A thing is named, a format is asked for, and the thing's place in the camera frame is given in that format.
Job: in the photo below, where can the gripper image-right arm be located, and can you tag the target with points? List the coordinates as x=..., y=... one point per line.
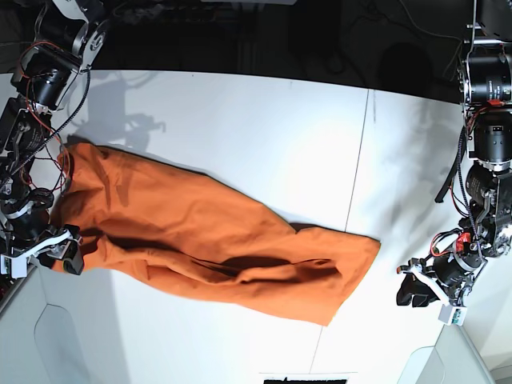
x=447, y=277

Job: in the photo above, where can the wrist camera image-right arm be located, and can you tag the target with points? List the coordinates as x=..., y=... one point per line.
x=452, y=315

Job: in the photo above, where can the orange t-shirt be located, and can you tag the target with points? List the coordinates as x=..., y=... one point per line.
x=186, y=234

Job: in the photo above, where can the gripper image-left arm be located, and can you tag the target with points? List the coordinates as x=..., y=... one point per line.
x=62, y=246

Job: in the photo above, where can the wrist camera image-left arm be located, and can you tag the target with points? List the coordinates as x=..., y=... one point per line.
x=14, y=267

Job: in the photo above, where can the clear panel bottom right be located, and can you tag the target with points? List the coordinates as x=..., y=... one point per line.
x=444, y=354

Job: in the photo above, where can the clear panel bottom left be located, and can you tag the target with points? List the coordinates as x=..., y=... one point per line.
x=58, y=345

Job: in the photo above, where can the clear panel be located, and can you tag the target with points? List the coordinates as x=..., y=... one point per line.
x=58, y=345
x=444, y=354

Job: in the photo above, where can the white tray bottom centre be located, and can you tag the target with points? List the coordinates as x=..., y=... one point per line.
x=314, y=378

